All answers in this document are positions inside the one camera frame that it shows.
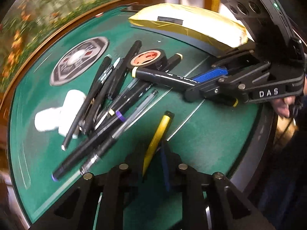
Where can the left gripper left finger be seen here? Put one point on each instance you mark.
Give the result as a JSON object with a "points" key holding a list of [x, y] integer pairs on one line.
{"points": [[133, 175]]}

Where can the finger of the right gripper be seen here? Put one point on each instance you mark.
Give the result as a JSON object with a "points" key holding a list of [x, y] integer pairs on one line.
{"points": [[221, 67], [210, 90]]}

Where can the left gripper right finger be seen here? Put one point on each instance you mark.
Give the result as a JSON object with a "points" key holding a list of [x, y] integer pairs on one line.
{"points": [[170, 162]]}

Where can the yellow pen black clip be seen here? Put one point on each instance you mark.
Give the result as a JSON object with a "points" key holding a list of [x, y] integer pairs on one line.
{"points": [[157, 138]]}

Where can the black tape roll orange core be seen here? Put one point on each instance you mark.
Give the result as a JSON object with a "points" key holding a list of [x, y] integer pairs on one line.
{"points": [[154, 59]]}

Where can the person right hand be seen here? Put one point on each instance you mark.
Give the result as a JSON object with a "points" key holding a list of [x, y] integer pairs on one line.
{"points": [[281, 105]]}

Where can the yellow white storage tray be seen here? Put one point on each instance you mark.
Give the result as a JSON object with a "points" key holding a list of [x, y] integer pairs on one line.
{"points": [[201, 28]]}

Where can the clear barrel gel pen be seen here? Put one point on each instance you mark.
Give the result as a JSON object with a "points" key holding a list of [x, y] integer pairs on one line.
{"points": [[101, 150]]}

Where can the white plastic bottle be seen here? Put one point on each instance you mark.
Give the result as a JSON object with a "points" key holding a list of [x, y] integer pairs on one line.
{"points": [[60, 118]]}

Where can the black marker thick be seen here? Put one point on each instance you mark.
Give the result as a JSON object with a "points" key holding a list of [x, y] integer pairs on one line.
{"points": [[121, 72]]}

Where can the black pen silver tip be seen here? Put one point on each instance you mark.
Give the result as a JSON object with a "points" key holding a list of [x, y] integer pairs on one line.
{"points": [[98, 99]]}

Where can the black pen long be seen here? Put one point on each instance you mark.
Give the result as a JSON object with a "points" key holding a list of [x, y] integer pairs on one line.
{"points": [[86, 102]]}

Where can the round mahjong table control panel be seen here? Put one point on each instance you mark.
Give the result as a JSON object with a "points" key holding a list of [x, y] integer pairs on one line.
{"points": [[78, 59]]}

